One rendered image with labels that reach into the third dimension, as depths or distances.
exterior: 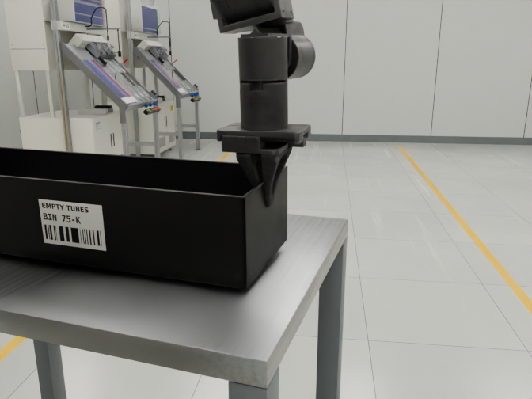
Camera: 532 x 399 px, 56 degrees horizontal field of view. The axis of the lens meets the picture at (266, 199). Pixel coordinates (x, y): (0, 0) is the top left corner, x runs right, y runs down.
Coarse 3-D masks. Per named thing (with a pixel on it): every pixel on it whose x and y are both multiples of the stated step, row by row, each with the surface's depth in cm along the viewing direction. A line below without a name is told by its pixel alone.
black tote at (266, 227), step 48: (0, 192) 66; (48, 192) 63; (96, 192) 61; (144, 192) 58; (192, 192) 57; (240, 192) 73; (0, 240) 68; (48, 240) 65; (96, 240) 63; (144, 240) 60; (192, 240) 58; (240, 240) 56; (240, 288) 58
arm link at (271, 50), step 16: (256, 32) 55; (272, 32) 58; (240, 48) 56; (256, 48) 55; (272, 48) 55; (288, 48) 60; (240, 64) 57; (256, 64) 55; (272, 64) 55; (288, 64) 60; (240, 80) 58; (256, 80) 56; (272, 80) 56
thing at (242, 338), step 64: (0, 256) 70; (320, 256) 70; (0, 320) 55; (64, 320) 52; (128, 320) 52; (192, 320) 52; (256, 320) 52; (320, 320) 89; (64, 384) 119; (256, 384) 46; (320, 384) 92
